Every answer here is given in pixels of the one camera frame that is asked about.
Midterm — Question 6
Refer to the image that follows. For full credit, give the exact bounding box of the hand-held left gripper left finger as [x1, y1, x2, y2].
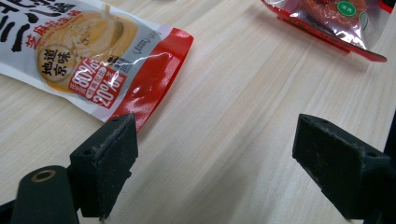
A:
[69, 113, 139, 219]

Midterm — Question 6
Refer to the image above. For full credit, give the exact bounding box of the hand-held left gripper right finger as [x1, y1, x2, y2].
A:
[291, 113, 396, 220]

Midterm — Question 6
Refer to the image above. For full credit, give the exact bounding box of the red clear food packet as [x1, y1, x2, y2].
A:
[261, 0, 389, 63]

